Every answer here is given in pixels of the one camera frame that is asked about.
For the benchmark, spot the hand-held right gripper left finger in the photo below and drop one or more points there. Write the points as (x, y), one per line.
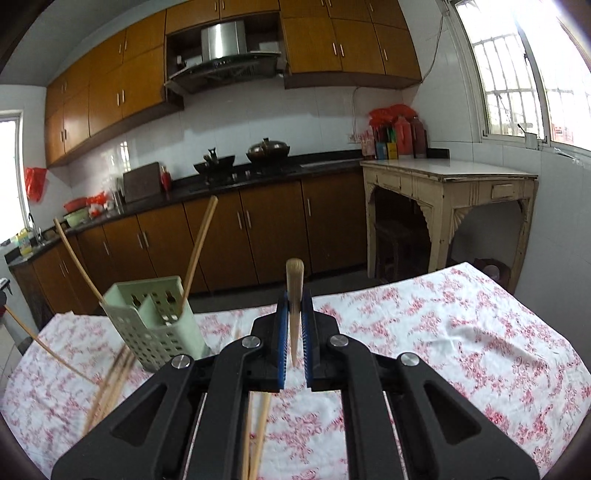
(282, 346)

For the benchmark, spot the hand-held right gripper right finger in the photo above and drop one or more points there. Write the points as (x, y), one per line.
(308, 346)

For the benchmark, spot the green perforated utensil holder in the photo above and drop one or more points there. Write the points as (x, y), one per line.
(152, 332)

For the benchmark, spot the red floral tablecloth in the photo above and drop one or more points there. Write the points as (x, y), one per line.
(438, 332)

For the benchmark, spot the dark wooden stool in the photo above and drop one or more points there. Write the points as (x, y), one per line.
(396, 244)

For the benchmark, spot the gas stove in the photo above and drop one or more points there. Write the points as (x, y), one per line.
(258, 171)

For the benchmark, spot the black kitchen countertop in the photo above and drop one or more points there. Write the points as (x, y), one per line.
(184, 193)

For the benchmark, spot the black wok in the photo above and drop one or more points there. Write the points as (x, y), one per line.
(214, 164)

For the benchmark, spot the dark pot with lid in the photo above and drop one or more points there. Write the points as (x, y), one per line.
(268, 151)

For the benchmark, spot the small red bottle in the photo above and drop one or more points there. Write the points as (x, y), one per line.
(165, 180)

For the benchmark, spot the colourful seasoning boxes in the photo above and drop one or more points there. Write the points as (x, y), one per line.
(387, 150)

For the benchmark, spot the worn white wooden table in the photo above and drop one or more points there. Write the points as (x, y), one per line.
(438, 177)

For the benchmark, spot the dark wooden cutting board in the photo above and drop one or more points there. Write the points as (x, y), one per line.
(143, 182)

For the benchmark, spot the curved wooden chopstick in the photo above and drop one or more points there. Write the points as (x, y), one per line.
(76, 258)

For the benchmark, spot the red and white bag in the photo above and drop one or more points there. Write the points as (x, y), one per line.
(98, 205)

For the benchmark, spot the dark sauce bottle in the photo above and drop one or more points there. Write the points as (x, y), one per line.
(419, 137)

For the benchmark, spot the green plastic basin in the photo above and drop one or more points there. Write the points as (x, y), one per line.
(77, 218)

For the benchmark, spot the red bottles and condiments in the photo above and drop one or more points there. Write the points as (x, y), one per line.
(392, 113)

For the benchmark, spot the red plastic basin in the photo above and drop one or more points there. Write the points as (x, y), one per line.
(76, 204)

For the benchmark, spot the sink faucet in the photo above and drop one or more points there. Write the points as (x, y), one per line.
(33, 228)

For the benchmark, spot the yellow bottle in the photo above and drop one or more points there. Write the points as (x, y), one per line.
(25, 244)

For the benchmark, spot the red plastic bag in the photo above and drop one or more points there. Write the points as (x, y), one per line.
(36, 184)

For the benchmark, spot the steel range hood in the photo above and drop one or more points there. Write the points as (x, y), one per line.
(221, 44)

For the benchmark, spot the small bright window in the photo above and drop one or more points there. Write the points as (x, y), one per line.
(9, 175)

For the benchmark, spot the barred window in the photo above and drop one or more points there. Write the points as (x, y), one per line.
(517, 69)

